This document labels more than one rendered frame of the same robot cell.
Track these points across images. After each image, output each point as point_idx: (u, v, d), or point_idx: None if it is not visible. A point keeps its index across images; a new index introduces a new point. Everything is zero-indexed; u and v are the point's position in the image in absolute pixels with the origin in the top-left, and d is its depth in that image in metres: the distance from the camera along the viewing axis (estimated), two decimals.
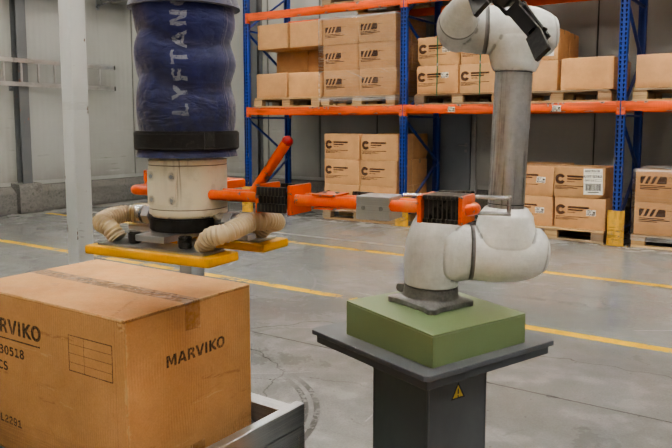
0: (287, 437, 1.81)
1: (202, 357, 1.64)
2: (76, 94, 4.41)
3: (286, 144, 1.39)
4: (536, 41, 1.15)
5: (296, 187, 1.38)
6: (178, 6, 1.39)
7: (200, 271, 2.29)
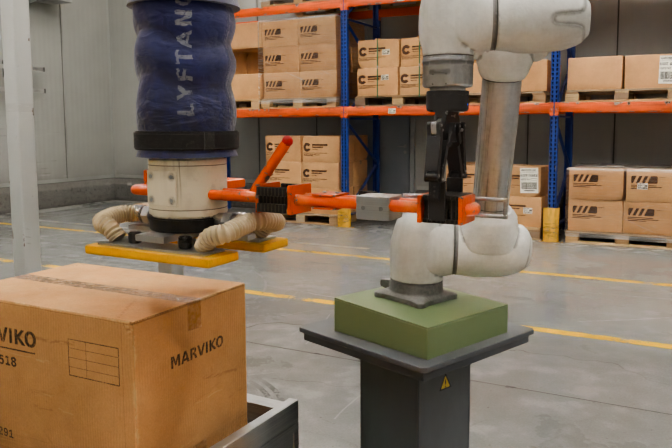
0: (283, 434, 1.82)
1: (203, 357, 1.63)
2: (21, 95, 4.26)
3: (286, 144, 1.39)
4: None
5: (296, 187, 1.38)
6: (183, 6, 1.39)
7: (179, 273, 2.26)
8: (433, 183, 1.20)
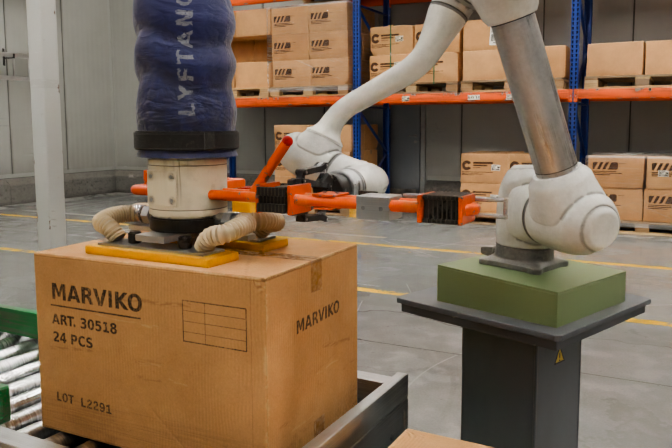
0: (396, 411, 1.66)
1: (323, 323, 1.47)
2: (47, 71, 4.07)
3: (286, 144, 1.39)
4: None
5: (296, 187, 1.38)
6: (184, 6, 1.39)
7: None
8: (298, 214, 1.44)
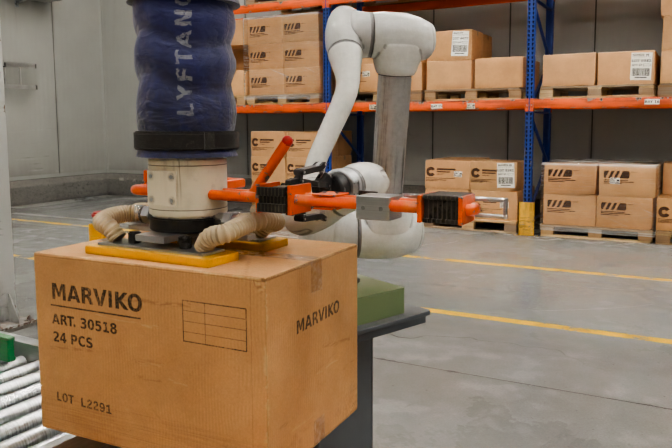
0: None
1: (323, 323, 1.47)
2: None
3: (286, 144, 1.39)
4: None
5: (296, 187, 1.38)
6: (183, 6, 1.39)
7: None
8: (296, 214, 1.44)
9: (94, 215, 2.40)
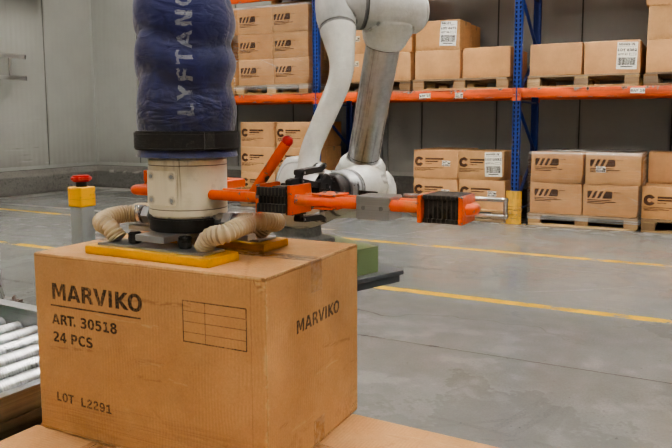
0: None
1: (323, 323, 1.47)
2: None
3: (286, 144, 1.39)
4: None
5: (296, 187, 1.38)
6: (183, 6, 1.39)
7: (91, 222, 2.46)
8: (296, 214, 1.44)
9: (73, 178, 2.42)
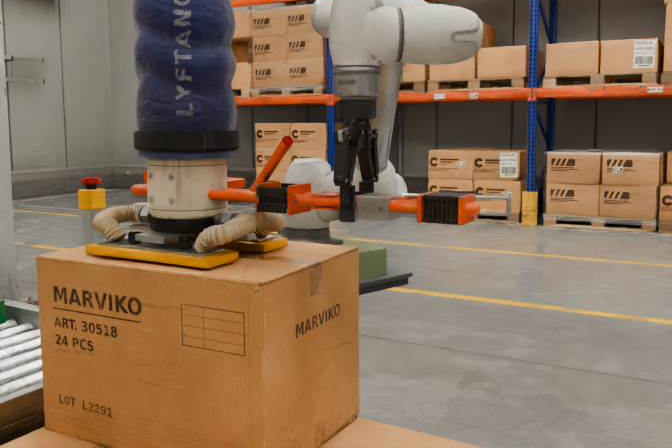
0: None
1: (323, 327, 1.46)
2: None
3: (286, 144, 1.39)
4: None
5: (296, 187, 1.38)
6: (182, 6, 1.39)
7: None
8: (342, 188, 1.29)
9: (83, 181, 2.43)
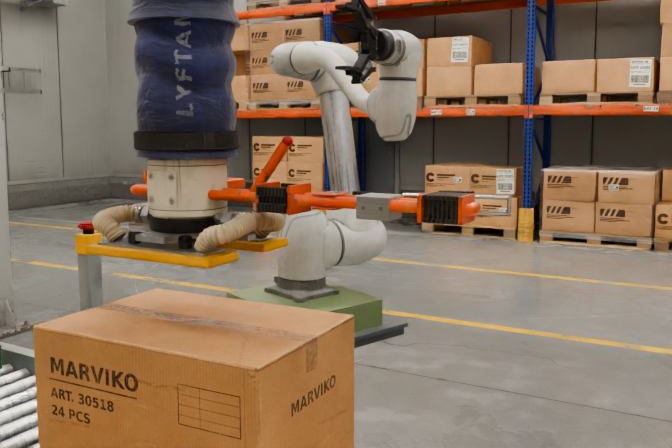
0: None
1: (319, 400, 1.47)
2: None
3: (286, 144, 1.39)
4: (348, 10, 1.59)
5: (296, 187, 1.38)
6: None
7: (97, 269, 2.48)
8: (354, 76, 1.63)
9: (80, 226, 2.44)
